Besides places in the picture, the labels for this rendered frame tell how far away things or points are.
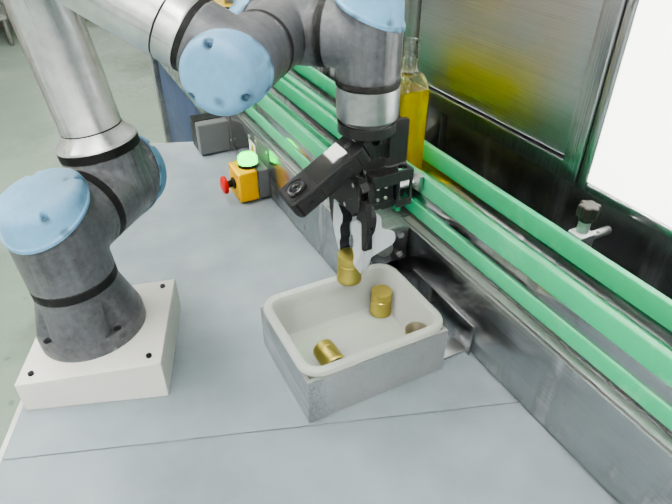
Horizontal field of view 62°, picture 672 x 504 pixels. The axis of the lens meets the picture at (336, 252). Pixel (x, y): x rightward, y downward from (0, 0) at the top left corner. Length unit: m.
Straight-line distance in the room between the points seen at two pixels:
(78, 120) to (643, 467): 0.81
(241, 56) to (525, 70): 0.54
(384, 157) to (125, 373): 0.45
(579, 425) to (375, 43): 0.51
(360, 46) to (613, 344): 0.43
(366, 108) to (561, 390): 0.42
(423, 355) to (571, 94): 0.43
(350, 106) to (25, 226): 0.41
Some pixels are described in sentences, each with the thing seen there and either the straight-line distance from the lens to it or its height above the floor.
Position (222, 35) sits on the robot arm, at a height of 1.25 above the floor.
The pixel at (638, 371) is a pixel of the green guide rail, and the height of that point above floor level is 0.92.
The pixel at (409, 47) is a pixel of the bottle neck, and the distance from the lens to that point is 0.95.
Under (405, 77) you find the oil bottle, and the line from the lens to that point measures 0.95.
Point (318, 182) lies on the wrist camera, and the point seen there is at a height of 1.06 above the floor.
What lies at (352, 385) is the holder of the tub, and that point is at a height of 0.79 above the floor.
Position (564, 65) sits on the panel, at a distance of 0.90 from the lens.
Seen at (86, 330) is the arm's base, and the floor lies 0.85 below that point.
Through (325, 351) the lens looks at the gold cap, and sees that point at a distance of 0.81.
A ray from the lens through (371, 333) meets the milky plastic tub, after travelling 0.89.
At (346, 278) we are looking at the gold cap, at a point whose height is 0.90.
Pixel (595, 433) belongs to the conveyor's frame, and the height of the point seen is 0.82.
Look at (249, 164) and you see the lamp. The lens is 1.24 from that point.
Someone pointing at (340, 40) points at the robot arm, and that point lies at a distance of 0.64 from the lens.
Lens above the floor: 1.38
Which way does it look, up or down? 35 degrees down
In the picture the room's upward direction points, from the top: straight up
